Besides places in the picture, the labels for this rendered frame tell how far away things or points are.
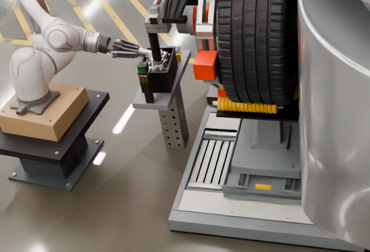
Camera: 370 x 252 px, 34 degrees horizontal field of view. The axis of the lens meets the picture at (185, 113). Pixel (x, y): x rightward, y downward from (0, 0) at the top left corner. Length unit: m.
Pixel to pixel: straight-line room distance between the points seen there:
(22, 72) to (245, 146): 1.06
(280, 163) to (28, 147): 1.15
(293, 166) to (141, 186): 0.77
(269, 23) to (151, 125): 1.38
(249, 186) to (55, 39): 1.03
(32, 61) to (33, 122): 0.28
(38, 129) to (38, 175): 0.37
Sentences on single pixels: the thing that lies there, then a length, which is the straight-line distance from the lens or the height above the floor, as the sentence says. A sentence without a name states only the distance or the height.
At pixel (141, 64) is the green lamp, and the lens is 2.58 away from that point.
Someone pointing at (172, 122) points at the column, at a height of 0.17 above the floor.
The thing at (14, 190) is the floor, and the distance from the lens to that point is 3.17.
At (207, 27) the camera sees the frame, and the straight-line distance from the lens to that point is 2.15.
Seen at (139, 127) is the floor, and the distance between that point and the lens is 3.28.
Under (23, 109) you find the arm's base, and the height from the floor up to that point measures 0.44.
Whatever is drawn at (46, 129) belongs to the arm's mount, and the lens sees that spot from 2.85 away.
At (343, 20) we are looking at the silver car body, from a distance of 1.28.
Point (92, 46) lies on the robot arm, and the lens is 2.56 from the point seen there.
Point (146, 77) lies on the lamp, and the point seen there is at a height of 0.60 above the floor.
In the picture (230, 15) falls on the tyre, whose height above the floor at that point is 1.03.
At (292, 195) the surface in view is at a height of 0.15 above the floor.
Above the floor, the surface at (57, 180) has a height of 0.02.
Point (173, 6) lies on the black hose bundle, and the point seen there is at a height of 1.01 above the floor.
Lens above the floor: 2.10
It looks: 39 degrees down
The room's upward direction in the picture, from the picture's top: 10 degrees counter-clockwise
